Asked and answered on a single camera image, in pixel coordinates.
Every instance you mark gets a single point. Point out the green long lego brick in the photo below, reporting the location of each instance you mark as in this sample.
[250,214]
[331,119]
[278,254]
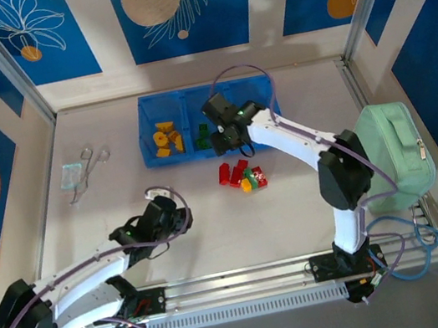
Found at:
[202,136]

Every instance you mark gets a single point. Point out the green wide lego brick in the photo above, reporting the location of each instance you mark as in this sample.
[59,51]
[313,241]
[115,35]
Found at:
[202,127]

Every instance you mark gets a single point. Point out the yellow sloped lego brick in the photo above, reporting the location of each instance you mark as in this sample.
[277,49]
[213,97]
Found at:
[179,145]

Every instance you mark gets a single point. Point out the yellow long lego brick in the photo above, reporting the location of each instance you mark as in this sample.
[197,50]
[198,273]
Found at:
[165,126]

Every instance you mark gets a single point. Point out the yellow round lego piece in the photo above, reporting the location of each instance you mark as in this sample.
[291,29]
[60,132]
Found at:
[160,138]

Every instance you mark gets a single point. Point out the small red lego brick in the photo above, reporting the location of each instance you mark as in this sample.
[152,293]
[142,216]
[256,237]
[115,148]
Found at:
[243,164]

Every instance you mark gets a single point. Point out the red tall lego brick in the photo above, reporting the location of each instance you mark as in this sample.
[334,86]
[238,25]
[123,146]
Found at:
[224,173]

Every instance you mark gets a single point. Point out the red sloped lego brick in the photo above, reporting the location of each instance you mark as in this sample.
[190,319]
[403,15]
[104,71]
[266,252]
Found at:
[236,176]

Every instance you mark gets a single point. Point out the green narrow lego brick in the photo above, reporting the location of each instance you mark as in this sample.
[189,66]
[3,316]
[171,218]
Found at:
[250,179]

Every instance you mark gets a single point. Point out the small orange-yellow lego brick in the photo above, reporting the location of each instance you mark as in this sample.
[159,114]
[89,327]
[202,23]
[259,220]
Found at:
[246,186]

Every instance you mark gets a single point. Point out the red printed lego brick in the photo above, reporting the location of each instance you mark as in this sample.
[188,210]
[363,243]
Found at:
[260,177]

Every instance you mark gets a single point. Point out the blue three-compartment plastic bin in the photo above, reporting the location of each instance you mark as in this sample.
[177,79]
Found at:
[159,111]

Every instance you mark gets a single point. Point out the metal scissors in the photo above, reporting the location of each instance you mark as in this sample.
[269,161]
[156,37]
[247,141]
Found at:
[86,180]

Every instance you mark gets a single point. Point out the clear teal gauze packet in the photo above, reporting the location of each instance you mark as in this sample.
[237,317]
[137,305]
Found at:
[72,176]

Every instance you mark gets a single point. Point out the mint green zip pouch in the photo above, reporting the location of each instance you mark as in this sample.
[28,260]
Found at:
[402,165]

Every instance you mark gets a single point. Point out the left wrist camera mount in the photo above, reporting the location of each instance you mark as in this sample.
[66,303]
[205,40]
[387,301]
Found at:
[160,191]

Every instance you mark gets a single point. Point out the long aluminium mounting rail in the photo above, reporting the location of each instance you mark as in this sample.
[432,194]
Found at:
[244,280]

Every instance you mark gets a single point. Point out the left aluminium table side rail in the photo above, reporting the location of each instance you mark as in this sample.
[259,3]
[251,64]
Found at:
[47,186]

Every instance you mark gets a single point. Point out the aluminium table side rail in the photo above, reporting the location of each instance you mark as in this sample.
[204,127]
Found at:
[47,186]
[351,81]

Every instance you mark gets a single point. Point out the right aluminium table side rail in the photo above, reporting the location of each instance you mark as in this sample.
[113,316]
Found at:
[351,81]

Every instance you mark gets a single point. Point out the left aluminium frame post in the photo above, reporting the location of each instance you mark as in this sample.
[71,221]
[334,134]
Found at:
[8,65]

